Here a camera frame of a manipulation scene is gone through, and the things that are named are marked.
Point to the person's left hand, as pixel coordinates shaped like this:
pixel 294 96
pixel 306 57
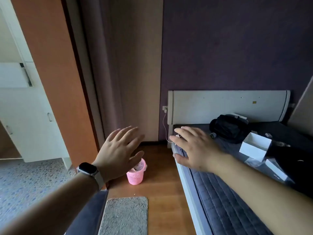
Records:
pixel 117 154

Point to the person's right hand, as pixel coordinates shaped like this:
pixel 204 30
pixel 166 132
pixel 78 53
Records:
pixel 195 149

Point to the clear plastic trash bag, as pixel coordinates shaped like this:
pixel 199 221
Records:
pixel 141 166

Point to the pink plastic waste basket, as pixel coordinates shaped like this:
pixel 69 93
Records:
pixel 135 179

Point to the person's left forearm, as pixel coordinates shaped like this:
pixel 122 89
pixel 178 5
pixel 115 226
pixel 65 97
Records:
pixel 53 208

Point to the person's right forearm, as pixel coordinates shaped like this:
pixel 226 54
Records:
pixel 264 200

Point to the black bag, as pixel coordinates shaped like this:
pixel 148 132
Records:
pixel 229 129

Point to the white band smartwatch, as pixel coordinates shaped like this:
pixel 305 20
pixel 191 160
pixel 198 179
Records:
pixel 88 170

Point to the white headboard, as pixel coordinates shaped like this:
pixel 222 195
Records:
pixel 220 107

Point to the white open box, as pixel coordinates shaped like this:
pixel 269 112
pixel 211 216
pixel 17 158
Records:
pixel 254 148

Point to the blue quilted mattress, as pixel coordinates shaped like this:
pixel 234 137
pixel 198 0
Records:
pixel 220 205

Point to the grey shaggy floor mat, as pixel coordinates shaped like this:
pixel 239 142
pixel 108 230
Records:
pixel 124 216

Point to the dark polished door threshold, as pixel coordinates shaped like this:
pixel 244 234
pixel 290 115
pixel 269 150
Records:
pixel 85 212

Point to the pink curtain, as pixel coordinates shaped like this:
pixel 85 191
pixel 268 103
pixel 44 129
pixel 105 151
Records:
pixel 102 70

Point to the white flat box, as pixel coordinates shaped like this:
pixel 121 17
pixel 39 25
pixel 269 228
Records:
pixel 278 170

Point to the white cabinet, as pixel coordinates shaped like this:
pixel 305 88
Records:
pixel 29 119

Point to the black garment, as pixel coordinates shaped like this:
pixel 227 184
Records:
pixel 293 163

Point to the white wall charger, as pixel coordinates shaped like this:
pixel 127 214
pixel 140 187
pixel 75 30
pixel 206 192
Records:
pixel 165 108

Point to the white bed frame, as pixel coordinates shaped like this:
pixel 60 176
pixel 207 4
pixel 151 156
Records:
pixel 193 208

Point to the wooden door frame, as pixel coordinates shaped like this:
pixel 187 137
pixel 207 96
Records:
pixel 53 70

